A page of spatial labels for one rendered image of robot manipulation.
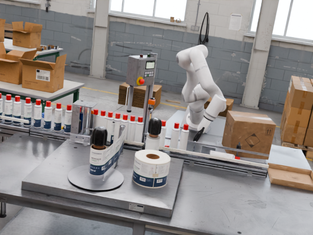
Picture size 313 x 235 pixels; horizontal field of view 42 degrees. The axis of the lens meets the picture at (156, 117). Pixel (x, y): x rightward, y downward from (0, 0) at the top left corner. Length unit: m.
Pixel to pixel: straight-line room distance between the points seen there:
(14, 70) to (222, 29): 4.54
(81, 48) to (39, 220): 6.14
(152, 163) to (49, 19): 7.27
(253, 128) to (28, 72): 2.42
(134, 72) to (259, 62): 5.41
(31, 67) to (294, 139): 3.56
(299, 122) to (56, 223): 3.75
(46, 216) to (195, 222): 1.42
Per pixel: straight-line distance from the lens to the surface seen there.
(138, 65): 2.70
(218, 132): 3.52
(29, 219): 3.21
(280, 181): 2.76
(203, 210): 2.25
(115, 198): 2.14
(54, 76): 4.30
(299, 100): 5.79
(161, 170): 2.26
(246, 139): 2.98
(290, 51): 7.96
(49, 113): 2.95
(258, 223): 2.26
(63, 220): 3.20
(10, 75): 4.61
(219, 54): 8.05
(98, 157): 2.23
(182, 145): 2.77
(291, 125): 5.87
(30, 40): 6.84
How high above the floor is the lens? 1.91
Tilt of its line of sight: 17 degrees down
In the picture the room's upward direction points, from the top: 7 degrees clockwise
